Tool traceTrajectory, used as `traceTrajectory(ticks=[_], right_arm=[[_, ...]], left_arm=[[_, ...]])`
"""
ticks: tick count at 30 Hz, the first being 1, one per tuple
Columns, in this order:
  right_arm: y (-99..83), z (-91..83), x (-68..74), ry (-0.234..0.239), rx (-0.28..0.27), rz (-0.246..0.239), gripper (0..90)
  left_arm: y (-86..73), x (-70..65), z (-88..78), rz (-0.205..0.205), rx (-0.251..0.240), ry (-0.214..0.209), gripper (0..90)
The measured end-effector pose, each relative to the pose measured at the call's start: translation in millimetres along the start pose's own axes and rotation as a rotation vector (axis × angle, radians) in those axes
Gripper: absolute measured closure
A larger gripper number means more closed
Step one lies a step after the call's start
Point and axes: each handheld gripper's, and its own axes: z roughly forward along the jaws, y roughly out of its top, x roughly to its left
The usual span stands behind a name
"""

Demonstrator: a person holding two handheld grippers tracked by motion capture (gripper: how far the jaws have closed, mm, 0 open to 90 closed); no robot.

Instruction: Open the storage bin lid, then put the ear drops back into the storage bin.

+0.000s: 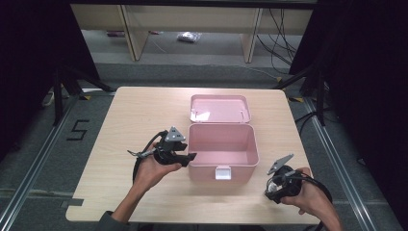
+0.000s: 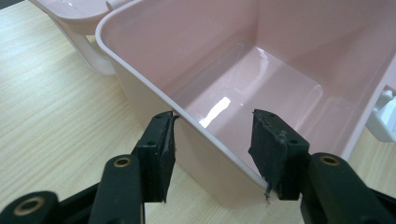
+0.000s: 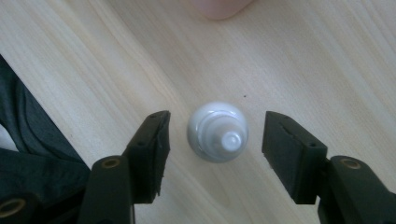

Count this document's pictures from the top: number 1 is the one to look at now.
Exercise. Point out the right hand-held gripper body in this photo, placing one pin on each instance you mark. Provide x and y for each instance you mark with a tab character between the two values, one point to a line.
290	183

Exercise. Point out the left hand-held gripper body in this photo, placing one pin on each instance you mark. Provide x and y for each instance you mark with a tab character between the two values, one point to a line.
166	154

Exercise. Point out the person's right hand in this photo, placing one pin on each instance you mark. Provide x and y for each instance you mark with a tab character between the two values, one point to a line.
311	195

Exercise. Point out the person's left hand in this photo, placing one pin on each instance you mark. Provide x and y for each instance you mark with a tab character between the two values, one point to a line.
149	173

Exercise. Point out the yellow black tape piece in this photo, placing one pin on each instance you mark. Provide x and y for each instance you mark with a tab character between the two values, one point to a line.
85	97
296	99

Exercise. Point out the person's grey sleeve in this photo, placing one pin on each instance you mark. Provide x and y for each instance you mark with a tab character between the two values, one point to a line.
110	223

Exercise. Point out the black metal stand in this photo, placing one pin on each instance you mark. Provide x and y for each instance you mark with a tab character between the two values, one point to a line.
320	96
58	96

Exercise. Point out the black tape strip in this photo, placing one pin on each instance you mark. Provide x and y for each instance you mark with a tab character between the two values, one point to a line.
73	202

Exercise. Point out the clear plastic bag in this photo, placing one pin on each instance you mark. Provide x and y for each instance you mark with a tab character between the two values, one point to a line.
189	37

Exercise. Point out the black curtain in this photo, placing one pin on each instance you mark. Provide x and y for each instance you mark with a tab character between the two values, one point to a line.
32	48
369	80

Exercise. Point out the white power strip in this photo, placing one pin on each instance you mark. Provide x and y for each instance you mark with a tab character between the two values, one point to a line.
48	99

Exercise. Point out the aluminium floor rail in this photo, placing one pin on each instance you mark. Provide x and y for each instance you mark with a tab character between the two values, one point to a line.
340	166
35	166

